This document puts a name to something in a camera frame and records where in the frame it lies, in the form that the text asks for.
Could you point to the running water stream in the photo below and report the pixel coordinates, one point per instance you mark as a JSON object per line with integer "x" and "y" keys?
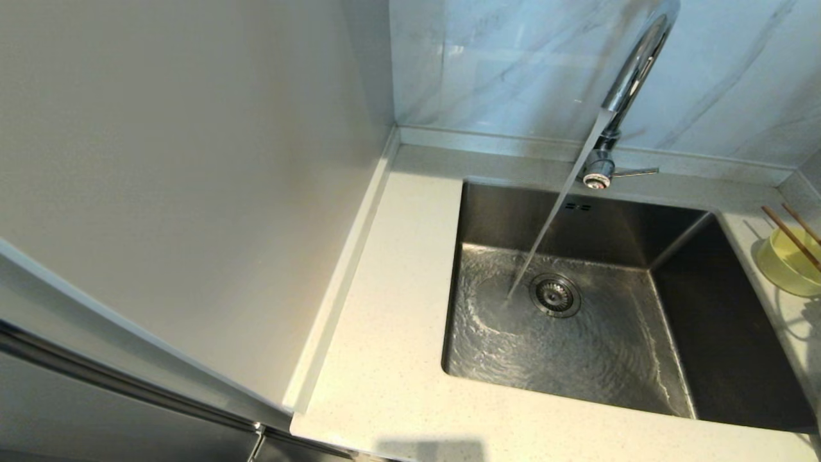
{"x": 551, "y": 218}

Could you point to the wooden chopstick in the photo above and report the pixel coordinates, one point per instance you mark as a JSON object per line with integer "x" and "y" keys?
{"x": 802, "y": 223}
{"x": 790, "y": 236}

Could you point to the yellow bowl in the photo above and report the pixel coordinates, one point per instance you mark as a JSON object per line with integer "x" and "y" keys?
{"x": 779, "y": 269}

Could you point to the stainless steel sink basin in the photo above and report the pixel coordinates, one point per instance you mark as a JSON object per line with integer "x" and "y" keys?
{"x": 609, "y": 346}

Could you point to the chrome gooseneck faucet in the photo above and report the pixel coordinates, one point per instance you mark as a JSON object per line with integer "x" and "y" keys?
{"x": 635, "y": 64}

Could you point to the round metal drain strainer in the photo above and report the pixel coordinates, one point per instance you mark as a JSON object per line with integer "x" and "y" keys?
{"x": 555, "y": 296}

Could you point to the tall white cabinet side panel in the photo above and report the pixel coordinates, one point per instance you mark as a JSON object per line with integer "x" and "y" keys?
{"x": 179, "y": 179}

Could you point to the large stainless steel appliance door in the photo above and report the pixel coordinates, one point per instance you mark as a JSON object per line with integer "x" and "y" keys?
{"x": 96, "y": 417}

